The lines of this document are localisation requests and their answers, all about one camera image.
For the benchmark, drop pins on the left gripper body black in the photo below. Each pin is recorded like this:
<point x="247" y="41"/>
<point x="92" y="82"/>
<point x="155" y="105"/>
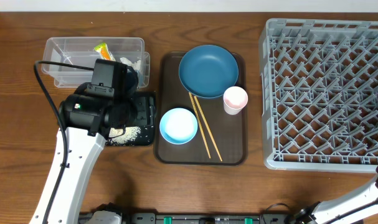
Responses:
<point x="124" y="106"/>

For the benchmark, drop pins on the rice leftovers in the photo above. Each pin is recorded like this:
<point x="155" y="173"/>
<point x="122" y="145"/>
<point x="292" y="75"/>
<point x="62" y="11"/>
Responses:
<point x="119" y="137"/>

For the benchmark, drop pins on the white tissue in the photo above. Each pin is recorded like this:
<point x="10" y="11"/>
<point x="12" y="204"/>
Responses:
<point x="135" y="65"/>

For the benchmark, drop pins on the light blue bowl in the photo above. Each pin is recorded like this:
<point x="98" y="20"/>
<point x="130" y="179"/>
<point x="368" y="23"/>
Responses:
<point x="178" y="126"/>

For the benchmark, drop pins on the green orange snack wrapper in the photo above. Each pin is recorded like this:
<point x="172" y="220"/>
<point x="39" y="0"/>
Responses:
<point x="105" y="54"/>

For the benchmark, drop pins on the white cup pink inside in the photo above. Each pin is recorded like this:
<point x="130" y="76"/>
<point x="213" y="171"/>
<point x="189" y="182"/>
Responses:
<point x="235" y="99"/>

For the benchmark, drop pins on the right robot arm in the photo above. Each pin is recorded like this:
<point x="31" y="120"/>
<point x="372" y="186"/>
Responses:
<point x="350" y="208"/>

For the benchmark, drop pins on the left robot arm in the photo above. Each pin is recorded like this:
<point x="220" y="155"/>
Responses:
<point x="91" y="119"/>

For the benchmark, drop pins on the black food waste tray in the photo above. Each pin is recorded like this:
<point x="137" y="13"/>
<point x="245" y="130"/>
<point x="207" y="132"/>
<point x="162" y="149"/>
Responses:
<point x="145" y="103"/>

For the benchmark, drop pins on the clear plastic waste bin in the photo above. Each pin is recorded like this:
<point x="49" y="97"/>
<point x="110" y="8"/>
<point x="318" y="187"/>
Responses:
<point x="80" y="51"/>

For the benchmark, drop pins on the grey dishwasher rack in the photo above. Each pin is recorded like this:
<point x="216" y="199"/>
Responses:
<point x="320" y="95"/>

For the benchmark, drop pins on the wooden chopstick right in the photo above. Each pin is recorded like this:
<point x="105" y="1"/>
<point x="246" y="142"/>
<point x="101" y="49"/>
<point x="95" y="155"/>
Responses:
<point x="207" y="126"/>

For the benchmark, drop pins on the wooden chopstick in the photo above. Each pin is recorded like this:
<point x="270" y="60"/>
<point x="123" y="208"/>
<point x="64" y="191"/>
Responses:
<point x="207" y="126"/>
<point x="199" y="124"/>

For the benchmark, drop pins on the wooden chopstick left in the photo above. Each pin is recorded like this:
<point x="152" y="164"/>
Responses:
<point x="199" y="124"/>

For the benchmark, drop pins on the dark blue plate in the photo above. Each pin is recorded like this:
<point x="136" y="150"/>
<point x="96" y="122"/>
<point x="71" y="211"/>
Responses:
<point x="207" y="71"/>

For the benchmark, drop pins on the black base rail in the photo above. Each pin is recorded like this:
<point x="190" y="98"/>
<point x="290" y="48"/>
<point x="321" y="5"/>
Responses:
<point x="111" y="213"/>

